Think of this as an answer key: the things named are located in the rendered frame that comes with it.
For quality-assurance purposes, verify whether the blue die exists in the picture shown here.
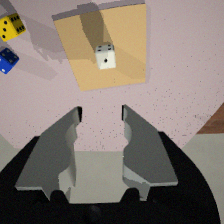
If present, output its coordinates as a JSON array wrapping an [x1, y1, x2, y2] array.
[[0, 48, 19, 74]]

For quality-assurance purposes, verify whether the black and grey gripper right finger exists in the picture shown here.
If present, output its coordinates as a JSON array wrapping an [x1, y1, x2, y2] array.
[[122, 105, 221, 224]]

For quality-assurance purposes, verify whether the white die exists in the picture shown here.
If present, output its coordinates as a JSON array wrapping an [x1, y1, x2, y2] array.
[[95, 44, 116, 70]]

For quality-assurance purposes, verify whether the tan flat mat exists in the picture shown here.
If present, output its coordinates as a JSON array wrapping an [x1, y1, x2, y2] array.
[[54, 4, 146, 91]]

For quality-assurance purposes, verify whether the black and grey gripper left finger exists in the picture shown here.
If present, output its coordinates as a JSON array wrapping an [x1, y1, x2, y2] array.
[[0, 106, 82, 222]]

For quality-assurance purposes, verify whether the yellow die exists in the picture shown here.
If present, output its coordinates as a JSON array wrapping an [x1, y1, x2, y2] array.
[[0, 13, 26, 41]]

